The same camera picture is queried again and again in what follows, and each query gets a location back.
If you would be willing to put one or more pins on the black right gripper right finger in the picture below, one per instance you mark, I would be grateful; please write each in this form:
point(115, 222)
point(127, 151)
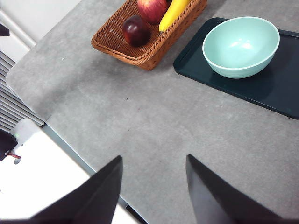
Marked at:
point(217, 200)

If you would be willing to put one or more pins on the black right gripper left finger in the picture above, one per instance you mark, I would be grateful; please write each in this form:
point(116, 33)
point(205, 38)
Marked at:
point(88, 198)

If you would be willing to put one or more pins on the teal ribbed bowl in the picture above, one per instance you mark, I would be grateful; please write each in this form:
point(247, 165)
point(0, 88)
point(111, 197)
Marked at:
point(240, 44)

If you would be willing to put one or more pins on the dark red plum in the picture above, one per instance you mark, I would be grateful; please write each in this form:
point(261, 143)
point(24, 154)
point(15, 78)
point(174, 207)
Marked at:
point(135, 31)

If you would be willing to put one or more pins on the grey ribbed panel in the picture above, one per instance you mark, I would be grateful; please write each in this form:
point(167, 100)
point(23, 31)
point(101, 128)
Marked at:
point(11, 105)

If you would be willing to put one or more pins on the black rectangular tray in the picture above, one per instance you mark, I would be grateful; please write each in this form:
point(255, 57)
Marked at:
point(275, 91)

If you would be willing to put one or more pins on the brown wicker basket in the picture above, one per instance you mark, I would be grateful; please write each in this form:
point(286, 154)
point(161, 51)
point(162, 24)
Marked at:
point(144, 57)

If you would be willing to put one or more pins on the yellow banana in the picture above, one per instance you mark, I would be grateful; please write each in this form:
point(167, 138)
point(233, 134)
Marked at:
point(172, 15)

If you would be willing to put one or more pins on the red yellow apple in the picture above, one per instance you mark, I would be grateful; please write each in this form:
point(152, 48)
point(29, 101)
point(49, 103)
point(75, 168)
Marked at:
point(151, 10)

